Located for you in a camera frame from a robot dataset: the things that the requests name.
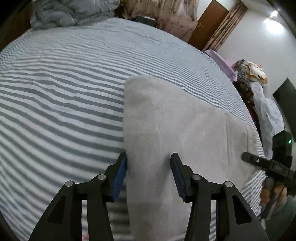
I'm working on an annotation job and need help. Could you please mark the light grey fleece pants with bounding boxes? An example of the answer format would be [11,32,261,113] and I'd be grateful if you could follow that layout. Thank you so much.
[123,75,264,240]

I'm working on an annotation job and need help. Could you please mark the person's right hand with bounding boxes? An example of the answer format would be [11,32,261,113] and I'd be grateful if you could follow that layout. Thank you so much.
[259,181,287,209]

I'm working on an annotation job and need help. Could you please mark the white floral cover sheet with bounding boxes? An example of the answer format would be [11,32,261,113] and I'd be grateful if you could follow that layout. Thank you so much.
[250,82,285,160]

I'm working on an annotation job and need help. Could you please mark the grey white striped bed sheet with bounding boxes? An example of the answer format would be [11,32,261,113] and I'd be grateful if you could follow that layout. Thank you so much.
[1,18,254,240]

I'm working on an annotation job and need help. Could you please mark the floral folded blanket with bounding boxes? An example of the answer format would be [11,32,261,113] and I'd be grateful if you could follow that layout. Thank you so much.
[231,59,268,86]

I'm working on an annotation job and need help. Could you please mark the lilac cloth on furniture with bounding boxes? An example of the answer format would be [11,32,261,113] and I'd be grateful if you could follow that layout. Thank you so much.
[205,49,237,82]

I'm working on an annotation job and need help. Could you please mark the pink patterned curtain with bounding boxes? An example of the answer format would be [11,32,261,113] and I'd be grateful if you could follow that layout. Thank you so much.
[123,0,199,42]

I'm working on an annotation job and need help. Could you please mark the brown wooden door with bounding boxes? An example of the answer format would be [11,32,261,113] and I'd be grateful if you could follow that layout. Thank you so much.
[188,1,229,51]

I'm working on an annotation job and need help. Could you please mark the grey folded quilt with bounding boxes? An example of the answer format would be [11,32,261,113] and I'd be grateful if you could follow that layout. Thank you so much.
[30,0,120,30]

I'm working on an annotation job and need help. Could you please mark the black wall television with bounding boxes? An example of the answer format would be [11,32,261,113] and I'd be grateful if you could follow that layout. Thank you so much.
[273,78,296,129]

